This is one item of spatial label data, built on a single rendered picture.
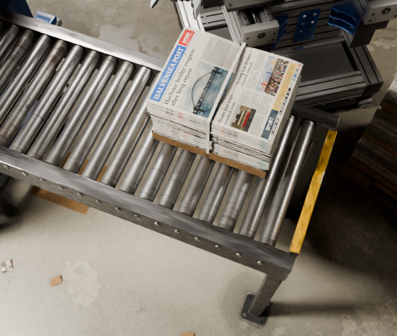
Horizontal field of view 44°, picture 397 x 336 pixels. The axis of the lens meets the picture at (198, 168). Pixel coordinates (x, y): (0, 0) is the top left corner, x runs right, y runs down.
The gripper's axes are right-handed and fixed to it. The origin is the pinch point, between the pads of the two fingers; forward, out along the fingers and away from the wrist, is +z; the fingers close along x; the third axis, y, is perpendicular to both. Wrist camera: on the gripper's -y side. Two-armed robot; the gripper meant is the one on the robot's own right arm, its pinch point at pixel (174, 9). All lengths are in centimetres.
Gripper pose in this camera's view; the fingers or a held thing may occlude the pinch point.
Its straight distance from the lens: 131.9
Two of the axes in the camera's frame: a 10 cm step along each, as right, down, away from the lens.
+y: -1.2, 3.9, 9.1
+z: -2.1, 8.9, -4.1
